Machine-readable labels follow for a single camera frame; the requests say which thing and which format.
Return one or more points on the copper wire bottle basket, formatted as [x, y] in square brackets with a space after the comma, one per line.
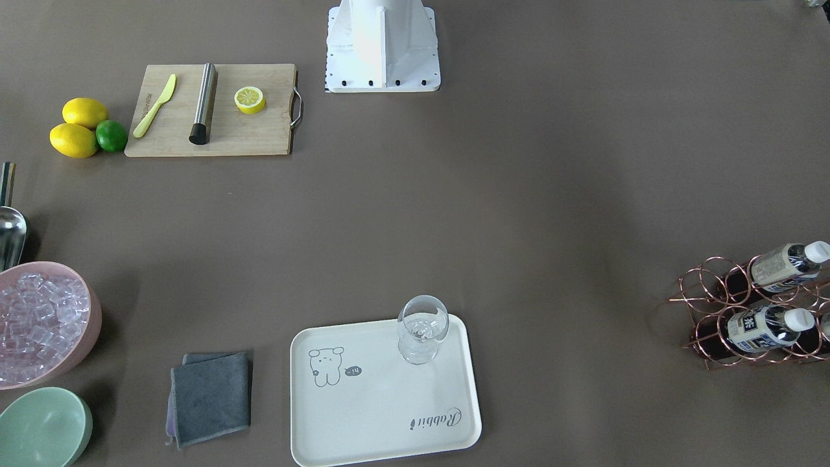
[697, 292]

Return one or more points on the tea bottle white cap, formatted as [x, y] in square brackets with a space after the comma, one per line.
[774, 272]

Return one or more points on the clear wine glass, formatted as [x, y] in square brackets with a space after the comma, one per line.
[422, 326]

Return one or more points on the white rabbit tray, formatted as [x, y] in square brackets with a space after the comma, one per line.
[354, 399]

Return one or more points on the yellow half lemon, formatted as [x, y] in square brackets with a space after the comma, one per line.
[249, 100]

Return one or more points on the steel muddler rod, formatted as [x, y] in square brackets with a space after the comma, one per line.
[201, 127]

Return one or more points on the bamboo cutting board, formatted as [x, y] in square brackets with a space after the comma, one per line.
[232, 133]

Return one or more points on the yellow plastic knife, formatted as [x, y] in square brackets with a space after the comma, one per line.
[164, 97]

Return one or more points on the green lime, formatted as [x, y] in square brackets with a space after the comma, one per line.
[111, 136]

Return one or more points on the yellow lemon far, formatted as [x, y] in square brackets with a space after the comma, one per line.
[84, 111]

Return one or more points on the yellow lemon near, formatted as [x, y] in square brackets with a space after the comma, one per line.
[73, 140]

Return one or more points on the pink bowl with ice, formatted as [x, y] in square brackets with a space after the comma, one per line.
[51, 319]

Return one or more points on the steel ice scoop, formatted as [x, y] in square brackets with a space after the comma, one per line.
[14, 228]

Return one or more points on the mint green bowl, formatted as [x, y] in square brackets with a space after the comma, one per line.
[50, 426]

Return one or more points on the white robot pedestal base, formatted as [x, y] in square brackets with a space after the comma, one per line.
[382, 47]

